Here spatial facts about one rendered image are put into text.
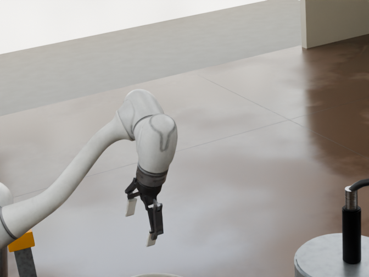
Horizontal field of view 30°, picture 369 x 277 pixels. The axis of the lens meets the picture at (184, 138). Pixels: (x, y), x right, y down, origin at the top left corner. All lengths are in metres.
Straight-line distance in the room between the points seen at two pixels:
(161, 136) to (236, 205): 3.70
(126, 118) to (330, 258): 0.74
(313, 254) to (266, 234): 3.51
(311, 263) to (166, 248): 3.53
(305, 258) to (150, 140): 0.55
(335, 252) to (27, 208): 0.86
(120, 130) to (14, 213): 0.38
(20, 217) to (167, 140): 0.46
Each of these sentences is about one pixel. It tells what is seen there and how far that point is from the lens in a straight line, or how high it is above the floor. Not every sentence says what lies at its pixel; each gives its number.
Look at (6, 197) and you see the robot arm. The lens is 2.16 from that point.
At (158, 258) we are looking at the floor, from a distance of 4.94.
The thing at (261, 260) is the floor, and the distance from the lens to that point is 4.82.
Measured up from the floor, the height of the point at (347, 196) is 1.90.
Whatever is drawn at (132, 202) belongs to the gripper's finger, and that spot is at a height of 1.62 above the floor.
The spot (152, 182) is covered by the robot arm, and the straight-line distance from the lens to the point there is 1.96.
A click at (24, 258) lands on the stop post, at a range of 3.35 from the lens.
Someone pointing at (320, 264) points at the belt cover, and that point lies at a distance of 1.57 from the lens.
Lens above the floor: 2.59
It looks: 22 degrees down
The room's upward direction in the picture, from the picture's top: 6 degrees counter-clockwise
